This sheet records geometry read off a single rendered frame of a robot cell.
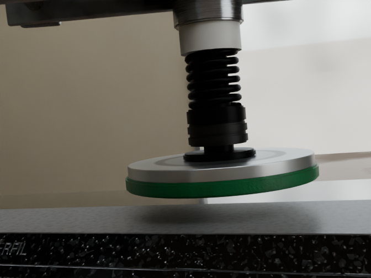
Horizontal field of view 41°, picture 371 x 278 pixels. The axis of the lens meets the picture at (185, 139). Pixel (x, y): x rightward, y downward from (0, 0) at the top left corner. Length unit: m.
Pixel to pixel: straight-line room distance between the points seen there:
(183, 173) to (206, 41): 0.15
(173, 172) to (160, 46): 5.11
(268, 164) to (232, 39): 0.15
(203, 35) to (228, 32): 0.03
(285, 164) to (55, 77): 5.60
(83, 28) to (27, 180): 1.93
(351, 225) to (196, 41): 0.25
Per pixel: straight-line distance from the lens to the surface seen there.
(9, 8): 0.64
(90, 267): 0.49
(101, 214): 0.60
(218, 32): 0.55
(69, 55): 5.96
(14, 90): 6.30
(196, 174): 0.47
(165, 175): 0.49
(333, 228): 0.46
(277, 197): 0.61
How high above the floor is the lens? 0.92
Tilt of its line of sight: 3 degrees down
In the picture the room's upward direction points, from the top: 5 degrees counter-clockwise
